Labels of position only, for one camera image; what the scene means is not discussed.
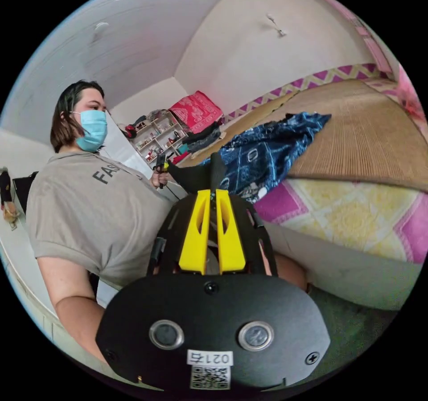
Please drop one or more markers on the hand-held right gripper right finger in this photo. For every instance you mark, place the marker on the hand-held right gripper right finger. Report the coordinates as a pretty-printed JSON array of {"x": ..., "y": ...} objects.
[{"x": 230, "y": 247}]

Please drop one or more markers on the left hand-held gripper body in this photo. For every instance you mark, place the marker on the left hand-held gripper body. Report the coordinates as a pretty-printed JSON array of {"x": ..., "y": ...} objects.
[{"x": 160, "y": 161}]

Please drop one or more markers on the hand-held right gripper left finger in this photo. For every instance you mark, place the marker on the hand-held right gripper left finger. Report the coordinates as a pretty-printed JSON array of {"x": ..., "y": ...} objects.
[{"x": 195, "y": 237}]

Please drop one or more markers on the blue patterned long sleeve shirt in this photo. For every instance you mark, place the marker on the blue patterned long sleeve shirt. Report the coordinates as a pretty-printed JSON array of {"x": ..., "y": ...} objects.
[{"x": 267, "y": 150}]

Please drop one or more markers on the person's right forearm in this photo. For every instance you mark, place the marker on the person's right forearm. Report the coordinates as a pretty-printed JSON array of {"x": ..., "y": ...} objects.
[{"x": 80, "y": 320}]

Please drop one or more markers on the person's left hand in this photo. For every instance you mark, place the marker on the person's left hand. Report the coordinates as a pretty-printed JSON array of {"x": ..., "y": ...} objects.
[{"x": 156, "y": 180}]

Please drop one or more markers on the person's right hand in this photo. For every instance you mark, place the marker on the person's right hand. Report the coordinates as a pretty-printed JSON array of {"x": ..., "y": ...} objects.
[{"x": 291, "y": 272}]

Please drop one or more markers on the white shelf with small items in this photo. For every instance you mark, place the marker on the white shelf with small items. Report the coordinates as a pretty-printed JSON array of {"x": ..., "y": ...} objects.
[{"x": 160, "y": 137}]

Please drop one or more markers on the pile of clothes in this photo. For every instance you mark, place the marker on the pile of clothes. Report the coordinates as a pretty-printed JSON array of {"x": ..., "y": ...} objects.
[{"x": 202, "y": 140}]

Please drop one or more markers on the red patterned pillow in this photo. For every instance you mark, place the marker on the red patterned pillow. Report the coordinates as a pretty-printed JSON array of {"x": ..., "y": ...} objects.
[{"x": 197, "y": 110}]

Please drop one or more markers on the person's body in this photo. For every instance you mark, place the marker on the person's body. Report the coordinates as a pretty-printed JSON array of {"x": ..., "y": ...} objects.
[{"x": 93, "y": 214}]

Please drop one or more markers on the round white ceiling lamp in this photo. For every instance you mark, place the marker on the round white ceiling lamp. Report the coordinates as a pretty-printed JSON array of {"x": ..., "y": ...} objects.
[{"x": 101, "y": 27}]

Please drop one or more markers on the bed with woven mat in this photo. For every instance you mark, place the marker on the bed with woven mat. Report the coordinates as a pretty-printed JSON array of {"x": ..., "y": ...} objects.
[{"x": 361, "y": 133}]

